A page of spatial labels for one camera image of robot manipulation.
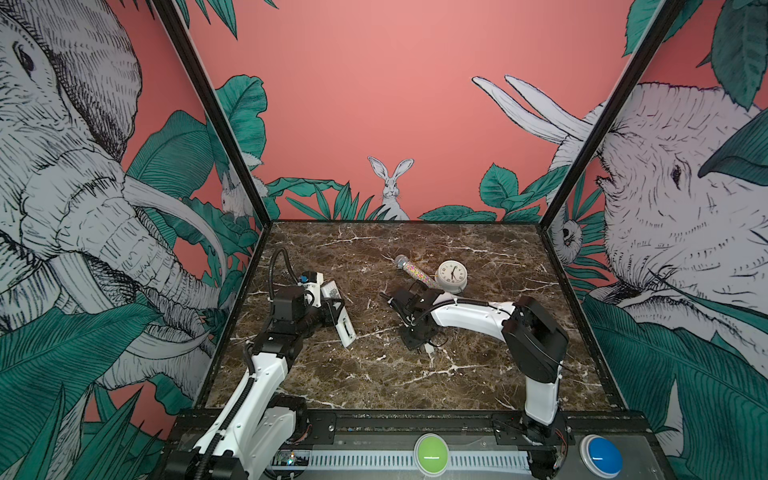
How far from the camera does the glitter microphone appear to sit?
40.1 inches

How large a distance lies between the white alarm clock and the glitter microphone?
20 mm

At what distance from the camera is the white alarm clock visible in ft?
3.28
